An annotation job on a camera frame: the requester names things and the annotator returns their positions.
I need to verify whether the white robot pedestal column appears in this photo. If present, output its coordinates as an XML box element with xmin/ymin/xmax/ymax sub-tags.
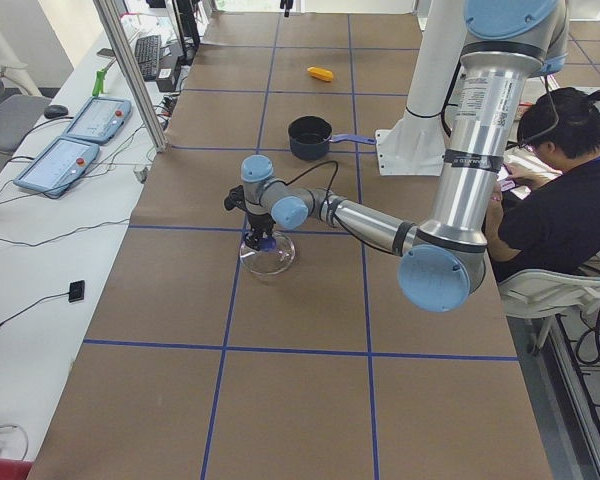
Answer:
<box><xmin>373</xmin><ymin>0</ymin><xmax>469</xmax><ymax>177</ymax></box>

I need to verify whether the blue teach pendant far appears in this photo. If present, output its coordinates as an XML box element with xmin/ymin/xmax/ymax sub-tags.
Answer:
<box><xmin>63</xmin><ymin>96</ymin><xmax>132</xmax><ymax>145</ymax></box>

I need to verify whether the dark pot with blue handle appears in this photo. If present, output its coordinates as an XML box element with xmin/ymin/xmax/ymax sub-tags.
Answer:
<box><xmin>287</xmin><ymin>116</ymin><xmax>376</xmax><ymax>161</ymax></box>

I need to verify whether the aluminium frame post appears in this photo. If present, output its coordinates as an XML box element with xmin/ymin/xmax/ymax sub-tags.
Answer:
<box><xmin>93</xmin><ymin>0</ymin><xmax>167</xmax><ymax>153</ymax></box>

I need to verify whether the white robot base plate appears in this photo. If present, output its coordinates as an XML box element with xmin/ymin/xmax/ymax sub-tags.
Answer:
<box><xmin>375</xmin><ymin>128</ymin><xmax>445</xmax><ymax>176</ymax></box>

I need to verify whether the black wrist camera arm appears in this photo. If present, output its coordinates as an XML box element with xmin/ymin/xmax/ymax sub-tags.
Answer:
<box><xmin>224</xmin><ymin>185</ymin><xmax>247</xmax><ymax>212</ymax></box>

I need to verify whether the blue teach pendant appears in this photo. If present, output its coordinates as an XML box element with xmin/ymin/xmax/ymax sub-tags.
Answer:
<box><xmin>63</xmin><ymin>96</ymin><xmax>132</xmax><ymax>145</ymax></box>
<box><xmin>13</xmin><ymin>136</ymin><xmax>100</xmax><ymax>199</ymax></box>

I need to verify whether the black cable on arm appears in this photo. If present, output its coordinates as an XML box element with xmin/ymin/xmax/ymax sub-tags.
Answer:
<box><xmin>283</xmin><ymin>159</ymin><xmax>340</xmax><ymax>201</ymax></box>

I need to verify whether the seated person in black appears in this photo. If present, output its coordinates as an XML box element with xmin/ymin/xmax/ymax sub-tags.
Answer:
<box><xmin>483</xmin><ymin>87</ymin><xmax>600</xmax><ymax>282</ymax></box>

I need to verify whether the glass pot lid blue knob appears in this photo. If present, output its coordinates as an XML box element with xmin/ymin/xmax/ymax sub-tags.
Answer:
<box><xmin>239</xmin><ymin>231</ymin><xmax>296</xmax><ymax>275</ymax></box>

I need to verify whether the black computer mouse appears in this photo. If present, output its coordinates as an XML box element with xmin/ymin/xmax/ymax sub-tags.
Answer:
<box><xmin>43</xmin><ymin>104</ymin><xmax>69</xmax><ymax>120</ymax></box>

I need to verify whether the yellow toy corn cob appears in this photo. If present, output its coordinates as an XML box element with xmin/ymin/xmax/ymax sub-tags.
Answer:
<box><xmin>307</xmin><ymin>66</ymin><xmax>334</xmax><ymax>83</ymax></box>

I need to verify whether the white chair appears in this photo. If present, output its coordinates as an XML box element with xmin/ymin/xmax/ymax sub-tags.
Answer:
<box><xmin>498</xmin><ymin>269</ymin><xmax>600</xmax><ymax>355</ymax></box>

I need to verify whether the blue teach pendant near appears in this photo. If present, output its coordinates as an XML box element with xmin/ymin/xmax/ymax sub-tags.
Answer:
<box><xmin>13</xmin><ymin>136</ymin><xmax>100</xmax><ymax>199</ymax></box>

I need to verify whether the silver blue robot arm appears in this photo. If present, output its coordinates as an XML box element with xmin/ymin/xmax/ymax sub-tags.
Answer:
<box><xmin>225</xmin><ymin>1</ymin><xmax>569</xmax><ymax>312</ymax></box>

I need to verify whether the black keyboard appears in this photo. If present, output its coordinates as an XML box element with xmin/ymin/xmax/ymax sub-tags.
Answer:
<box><xmin>134</xmin><ymin>35</ymin><xmax>162</xmax><ymax>81</ymax></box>

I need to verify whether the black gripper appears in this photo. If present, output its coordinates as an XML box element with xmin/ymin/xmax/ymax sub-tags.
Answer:
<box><xmin>244</xmin><ymin>212</ymin><xmax>275</xmax><ymax>250</ymax></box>

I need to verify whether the small black device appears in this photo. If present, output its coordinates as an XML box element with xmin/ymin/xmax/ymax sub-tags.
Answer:
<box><xmin>68</xmin><ymin>280</ymin><xmax>86</xmax><ymax>303</ymax></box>

